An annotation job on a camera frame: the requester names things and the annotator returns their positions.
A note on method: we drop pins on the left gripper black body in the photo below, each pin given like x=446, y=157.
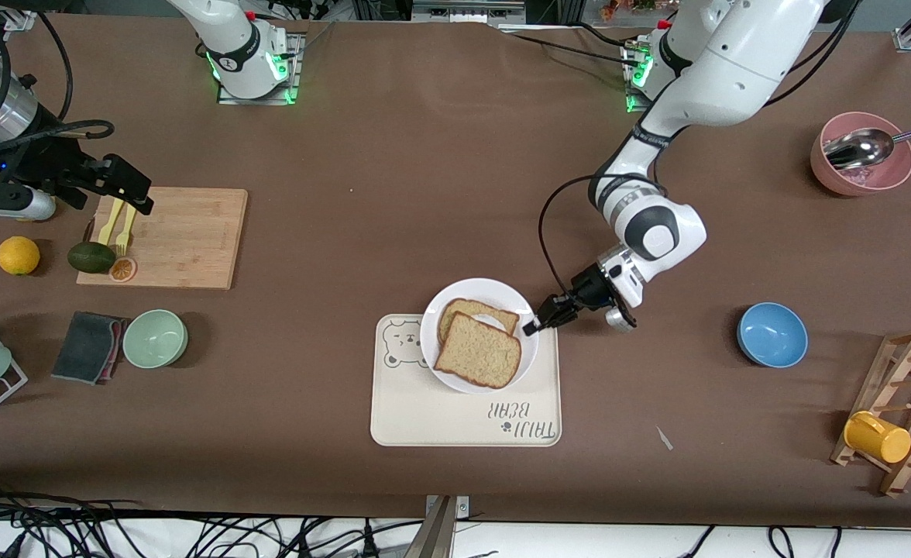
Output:
x=589, y=290

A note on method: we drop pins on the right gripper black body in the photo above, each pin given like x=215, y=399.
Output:
x=51, y=169

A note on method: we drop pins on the white round plate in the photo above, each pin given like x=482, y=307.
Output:
x=479, y=288

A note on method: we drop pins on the brown bread slice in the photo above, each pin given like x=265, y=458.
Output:
x=463, y=308
x=477, y=353

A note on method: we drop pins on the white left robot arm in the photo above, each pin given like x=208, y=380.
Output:
x=734, y=70

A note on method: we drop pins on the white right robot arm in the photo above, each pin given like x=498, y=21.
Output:
x=231, y=39

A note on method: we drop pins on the yellow plastic knife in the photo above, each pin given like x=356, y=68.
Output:
x=108, y=225

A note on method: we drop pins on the dark green avocado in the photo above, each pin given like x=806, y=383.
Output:
x=91, y=257

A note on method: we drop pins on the dried orange slice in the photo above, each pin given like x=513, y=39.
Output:
x=122, y=270

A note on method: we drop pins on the wooden cutting board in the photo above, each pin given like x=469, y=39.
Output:
x=192, y=240

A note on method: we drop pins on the yellow lemon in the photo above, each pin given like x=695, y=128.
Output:
x=18, y=256

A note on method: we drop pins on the pale green bowl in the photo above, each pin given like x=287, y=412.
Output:
x=155, y=339

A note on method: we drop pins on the grey folded cloth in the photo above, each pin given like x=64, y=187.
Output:
x=84, y=349

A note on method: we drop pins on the grey tape scrap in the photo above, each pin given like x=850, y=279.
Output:
x=664, y=438

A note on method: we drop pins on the cream bear print tray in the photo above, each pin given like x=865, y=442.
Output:
x=424, y=418

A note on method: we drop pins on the blue bowl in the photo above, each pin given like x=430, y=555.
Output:
x=773, y=335

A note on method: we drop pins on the clear ice cubes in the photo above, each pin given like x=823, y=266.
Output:
x=858, y=175

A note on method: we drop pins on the metal spoon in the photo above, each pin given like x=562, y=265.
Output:
x=858, y=149

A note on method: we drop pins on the pink bowl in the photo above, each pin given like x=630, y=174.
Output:
x=889, y=182

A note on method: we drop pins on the yellow mug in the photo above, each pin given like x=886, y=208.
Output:
x=878, y=438

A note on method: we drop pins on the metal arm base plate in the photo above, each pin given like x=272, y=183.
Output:
x=293, y=97
x=632, y=99

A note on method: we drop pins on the metal table edge bracket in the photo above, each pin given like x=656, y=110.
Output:
x=440, y=527

